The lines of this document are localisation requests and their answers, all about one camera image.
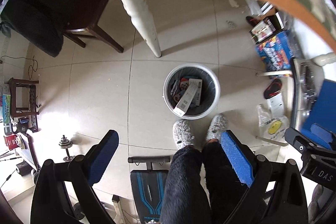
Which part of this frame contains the white Doctor toothpaste box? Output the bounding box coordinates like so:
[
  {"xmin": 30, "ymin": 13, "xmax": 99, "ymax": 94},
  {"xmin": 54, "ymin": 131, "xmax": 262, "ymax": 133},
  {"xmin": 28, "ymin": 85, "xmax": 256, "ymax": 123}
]
[{"xmin": 174, "ymin": 79, "xmax": 202, "ymax": 117}]

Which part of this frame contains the red duck claw snack packet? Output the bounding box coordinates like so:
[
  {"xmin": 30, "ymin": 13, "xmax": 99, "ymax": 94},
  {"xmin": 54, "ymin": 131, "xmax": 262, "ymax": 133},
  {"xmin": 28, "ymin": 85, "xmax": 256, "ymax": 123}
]
[{"xmin": 170, "ymin": 77, "xmax": 189, "ymax": 102}]

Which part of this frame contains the white round trash bin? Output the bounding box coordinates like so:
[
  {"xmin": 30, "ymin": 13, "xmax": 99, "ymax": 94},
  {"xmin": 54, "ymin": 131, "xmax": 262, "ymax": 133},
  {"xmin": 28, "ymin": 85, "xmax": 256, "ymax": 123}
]
[{"xmin": 163, "ymin": 63, "xmax": 221, "ymax": 120}]

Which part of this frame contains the blue seat cushion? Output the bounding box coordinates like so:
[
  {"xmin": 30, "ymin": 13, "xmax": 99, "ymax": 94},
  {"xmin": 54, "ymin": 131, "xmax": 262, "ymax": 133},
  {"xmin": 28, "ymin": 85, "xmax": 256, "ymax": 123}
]
[{"xmin": 300, "ymin": 79, "xmax": 336, "ymax": 150}]

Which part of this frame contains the smiley plastic bag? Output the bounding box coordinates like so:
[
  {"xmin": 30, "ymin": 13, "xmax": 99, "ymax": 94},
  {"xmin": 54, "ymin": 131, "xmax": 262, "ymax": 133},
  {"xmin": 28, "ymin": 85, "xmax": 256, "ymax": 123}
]
[{"xmin": 257, "ymin": 105, "xmax": 289, "ymax": 144}]

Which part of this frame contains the right dark trouser leg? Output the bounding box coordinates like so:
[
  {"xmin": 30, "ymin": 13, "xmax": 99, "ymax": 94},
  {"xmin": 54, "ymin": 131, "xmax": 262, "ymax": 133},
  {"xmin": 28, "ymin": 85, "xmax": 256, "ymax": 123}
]
[{"xmin": 202, "ymin": 139, "xmax": 248, "ymax": 223}]

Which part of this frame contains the dark trouser leg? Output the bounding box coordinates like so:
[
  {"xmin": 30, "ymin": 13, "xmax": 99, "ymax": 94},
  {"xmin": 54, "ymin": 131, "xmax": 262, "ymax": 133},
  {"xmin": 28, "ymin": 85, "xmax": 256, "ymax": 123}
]
[
  {"xmin": 160, "ymin": 146, "xmax": 213, "ymax": 223},
  {"xmin": 202, "ymin": 139, "xmax": 248, "ymax": 223}
]

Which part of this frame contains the black blue workout bench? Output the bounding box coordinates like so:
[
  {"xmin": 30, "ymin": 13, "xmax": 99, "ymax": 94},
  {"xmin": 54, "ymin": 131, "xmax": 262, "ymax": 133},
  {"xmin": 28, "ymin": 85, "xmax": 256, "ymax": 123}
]
[{"xmin": 127, "ymin": 156, "xmax": 170, "ymax": 223}]

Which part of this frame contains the red black flip-flop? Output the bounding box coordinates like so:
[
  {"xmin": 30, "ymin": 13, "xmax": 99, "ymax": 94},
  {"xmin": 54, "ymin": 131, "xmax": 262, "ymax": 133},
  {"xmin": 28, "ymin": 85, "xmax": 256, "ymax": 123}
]
[{"xmin": 263, "ymin": 79, "xmax": 282, "ymax": 100}]

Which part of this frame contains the blue printed cardboard box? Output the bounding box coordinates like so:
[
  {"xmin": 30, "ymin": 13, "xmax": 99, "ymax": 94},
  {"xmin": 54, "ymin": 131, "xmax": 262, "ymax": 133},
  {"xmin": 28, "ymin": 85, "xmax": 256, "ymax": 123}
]
[{"xmin": 256, "ymin": 31, "xmax": 293, "ymax": 72}]

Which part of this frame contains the right grey fluffy slipper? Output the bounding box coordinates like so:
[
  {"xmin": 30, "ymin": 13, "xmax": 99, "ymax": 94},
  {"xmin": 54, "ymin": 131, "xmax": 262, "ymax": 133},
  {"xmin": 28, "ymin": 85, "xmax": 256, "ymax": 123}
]
[{"xmin": 206, "ymin": 114, "xmax": 228, "ymax": 142}]

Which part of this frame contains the grey fluffy slipper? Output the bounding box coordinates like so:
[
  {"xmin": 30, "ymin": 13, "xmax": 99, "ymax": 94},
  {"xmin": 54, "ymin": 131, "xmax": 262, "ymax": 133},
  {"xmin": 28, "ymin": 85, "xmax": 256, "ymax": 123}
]
[
  {"xmin": 206, "ymin": 114, "xmax": 228, "ymax": 142},
  {"xmin": 173, "ymin": 119, "xmax": 195, "ymax": 149}
]

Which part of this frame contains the left grey fluffy slipper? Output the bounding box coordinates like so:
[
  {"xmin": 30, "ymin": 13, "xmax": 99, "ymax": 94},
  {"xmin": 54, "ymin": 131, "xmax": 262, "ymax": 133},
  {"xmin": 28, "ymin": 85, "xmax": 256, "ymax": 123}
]
[{"xmin": 173, "ymin": 119, "xmax": 195, "ymax": 149}]

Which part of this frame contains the left dark trouser leg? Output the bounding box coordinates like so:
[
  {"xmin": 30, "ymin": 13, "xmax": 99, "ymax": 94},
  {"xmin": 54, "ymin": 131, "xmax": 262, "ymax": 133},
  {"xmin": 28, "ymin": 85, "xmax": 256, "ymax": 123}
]
[{"xmin": 160, "ymin": 146, "xmax": 213, "ymax": 223}]

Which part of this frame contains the small dark wooden stool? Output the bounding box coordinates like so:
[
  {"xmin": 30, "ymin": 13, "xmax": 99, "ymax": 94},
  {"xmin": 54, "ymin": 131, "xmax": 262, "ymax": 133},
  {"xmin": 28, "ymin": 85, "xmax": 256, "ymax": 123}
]
[{"xmin": 8, "ymin": 78, "xmax": 39, "ymax": 134}]

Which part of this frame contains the white table leg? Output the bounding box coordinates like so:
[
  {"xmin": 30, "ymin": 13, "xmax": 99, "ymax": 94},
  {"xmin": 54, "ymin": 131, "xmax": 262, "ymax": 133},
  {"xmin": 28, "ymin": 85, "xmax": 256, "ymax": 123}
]
[{"xmin": 121, "ymin": 0, "xmax": 162, "ymax": 58}]

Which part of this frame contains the dark wooden chair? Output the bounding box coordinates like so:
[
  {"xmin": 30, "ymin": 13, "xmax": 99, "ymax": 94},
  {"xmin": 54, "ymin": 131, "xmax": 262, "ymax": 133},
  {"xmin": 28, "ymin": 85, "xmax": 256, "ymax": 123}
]
[{"xmin": 1, "ymin": 0, "xmax": 124, "ymax": 57}]

